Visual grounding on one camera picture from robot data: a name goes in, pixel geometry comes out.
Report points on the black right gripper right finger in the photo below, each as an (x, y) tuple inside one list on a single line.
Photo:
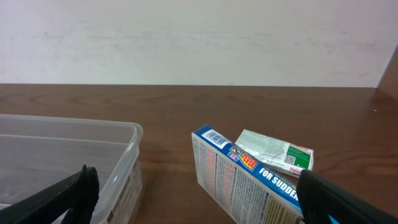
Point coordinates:
[(325, 203)]

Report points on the blue Kool Fever box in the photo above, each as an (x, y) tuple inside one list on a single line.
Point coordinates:
[(248, 190)]

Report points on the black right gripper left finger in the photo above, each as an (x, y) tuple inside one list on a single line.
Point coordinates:
[(75, 197)]

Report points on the white green Panadol box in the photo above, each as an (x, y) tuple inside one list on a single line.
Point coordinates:
[(281, 155)]

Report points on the clear plastic container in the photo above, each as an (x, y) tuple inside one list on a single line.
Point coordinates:
[(37, 152)]

